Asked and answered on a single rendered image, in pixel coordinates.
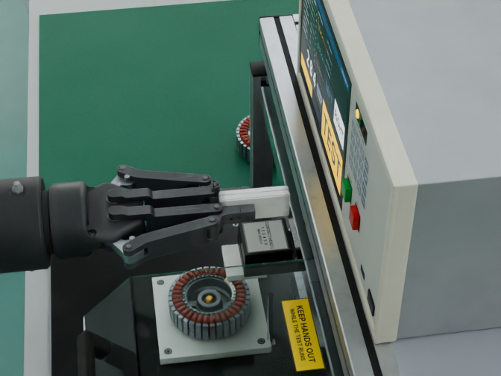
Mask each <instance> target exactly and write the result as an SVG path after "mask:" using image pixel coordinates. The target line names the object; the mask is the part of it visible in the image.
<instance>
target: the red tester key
mask: <svg viewBox="0 0 501 376"><path fill-rule="evenodd" d="M349 220H350V224H351V227H352V229H353V230H358V229H359V213H358V210H357V208H356V205H351V206H350V213H349Z"/></svg>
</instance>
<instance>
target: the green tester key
mask: <svg viewBox="0 0 501 376"><path fill-rule="evenodd" d="M341 193H342V195H343V198H344V202H345V203H346V202H350V200H351V186H350V182H349V180H348V178H343V179H342V185H341Z"/></svg>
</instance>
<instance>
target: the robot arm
mask: <svg viewBox="0 0 501 376"><path fill-rule="evenodd" d="M199 185H200V186H199ZM143 201H144V202H145V206H143ZM289 202H290V193H289V188H288V187H287V186H278V187H263V188H253V189H251V188H250V187H237V188H235V187H234V188H225V189H220V183H219V182H218V181H215V180H213V182H212V181H211V177H210V176H209V175H201V174H190V173H179V172H160V171H149V170H139V169H135V168H133V167H130V166H126V165H120V166H118V167H117V176H116V177H115V178H114V179H113V181H112V182H111V183H103V184H100V185H98V186H96V187H88V186H87V185H86V184H85V183H84V182H83V181H74V182H65V183H56V184H52V186H50V187H49V189H48V190H45V184H44V181H43V179H42V178H41V177H40V176H34V177H26V178H8V179H0V274H1V273H10V272H25V271H30V272H33V271H35V270H41V269H48V268H49V266H50V265H51V254H54V256H55V257H58V259H67V258H76V257H88V256H89V255H91V253H92V251H94V250H101V251H106V252H114V251H115V252H116V253H117V254H118V255H119V256H120V257H122V258H123V259H124V265H125V268H126V269H133V268H135V267H137V266H138V265H140V264H142V263H144V262H145V261H146V260H150V259H153V258H156V257H161V256H164V255H167V254H172V253H175V252H178V251H183V250H186V249H189V248H194V247H197V246H200V245H205V244H208V243H211V242H215V241H217V240H218V235H219V234H220V233H222V231H223V225H228V224H237V223H245V222H252V221H255V219H261V218H269V217H278V216H288V215H289ZM145 221H146V226H145Z"/></svg>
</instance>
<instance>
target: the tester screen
mask: <svg viewBox="0 0 501 376"><path fill-rule="evenodd" d="M307 47H308V50H309V54H310V57H311V59H312V64H313V66H314V69H315V73H316V90H315V88H314V86H313V83H312V79H311V76H310V74H309V69H308V66H307V64H306V50H307ZM301 53H302V55H303V59H304V62H305V64H306V69H307V72H308V75H309V79H310V81H311V85H312V88H313V92H314V94H315V99H316V101H317V104H318V109H319V111H320V114H321V115H320V124H319V121H318V117H317V114H316V112H315V107H314V104H313V101H312V97H311V94H310V91H309V87H308V84H307V82H306V77H305V75H304V71H303V67H302V64H301V54H300V68H301V71H302V73H303V78H304V81H305V84H306V88H307V91H308V94H309V98H310V101H311V104H312V109H313V111H314V114H315V118H316V122H317V124H318V129H319V131H320V134H321V126H322V112H323V100H324V103H325V105H326V109H327V112H328V115H329V118H330V122H331V125H332V127H333V132H334V134H335V138H336V142H337V144H338V148H339V151H340V154H341V158H342V169H343V159H344V147H343V149H342V147H341V143H340V140H339V138H338V133H337V130H336V128H335V124H334V121H333V117H332V114H331V112H330V107H329V105H328V102H327V98H326V95H325V92H324V76H325V69H326V71H327V75H328V78H329V80H330V85H331V87H332V90H333V94H334V96H335V100H336V103H337V105H338V110H339V113H340V115H341V119H342V122H343V124H344V140H345V130H346V120H347V101H348V91H349V84H348V82H347V79H346V76H345V73H344V70H343V67H342V64H341V61H340V59H339V56H338V52H337V50H336V47H335V43H334V41H333V37H332V35H331V33H330V29H329V26H328V24H327V20H326V17H325V15H324V12H323V9H322V6H321V3H320V0H303V14H302V34H301ZM321 139H322V142H323V144H324V141H323V137H322V135H321ZM324 149H325V152H326V154H327V150H326V148H325V145H324ZM327 159H328V162H329V165H330V161H329V158H328V155H327ZM330 169H331V172H332V174H333V171H332V168H331V165H330ZM333 179H334V182H335V178H334V175H333ZM335 186H336V189H337V192H338V188H337V185H336V182H335ZM338 197H339V199H340V198H341V190H340V195H339V192H338Z"/></svg>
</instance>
